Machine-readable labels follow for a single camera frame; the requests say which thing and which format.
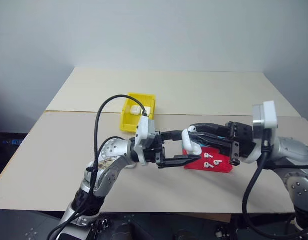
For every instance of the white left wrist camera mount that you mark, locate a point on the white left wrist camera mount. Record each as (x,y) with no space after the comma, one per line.
(143,130)

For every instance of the yellow plastic bin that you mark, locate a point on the yellow plastic bin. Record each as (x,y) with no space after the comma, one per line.
(126,123)

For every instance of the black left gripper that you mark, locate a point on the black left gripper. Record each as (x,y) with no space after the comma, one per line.
(157,150)

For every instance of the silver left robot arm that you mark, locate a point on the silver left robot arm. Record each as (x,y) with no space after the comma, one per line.
(111,160)

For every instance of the dark cabinet beside table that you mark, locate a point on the dark cabinet beside table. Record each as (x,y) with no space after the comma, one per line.
(6,150)

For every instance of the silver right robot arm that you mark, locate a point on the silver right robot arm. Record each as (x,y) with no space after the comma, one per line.
(291,152)

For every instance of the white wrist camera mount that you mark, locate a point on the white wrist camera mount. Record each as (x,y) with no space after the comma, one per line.
(268,115)
(143,130)

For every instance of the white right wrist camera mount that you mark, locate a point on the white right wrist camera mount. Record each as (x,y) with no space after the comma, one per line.
(268,115)

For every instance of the white earbud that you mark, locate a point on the white earbud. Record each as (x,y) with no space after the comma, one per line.
(207,155)
(207,165)
(216,162)

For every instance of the red earbud tray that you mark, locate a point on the red earbud tray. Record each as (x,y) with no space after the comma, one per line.
(219,168)

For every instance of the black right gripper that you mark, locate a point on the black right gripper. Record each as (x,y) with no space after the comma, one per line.
(240,140)

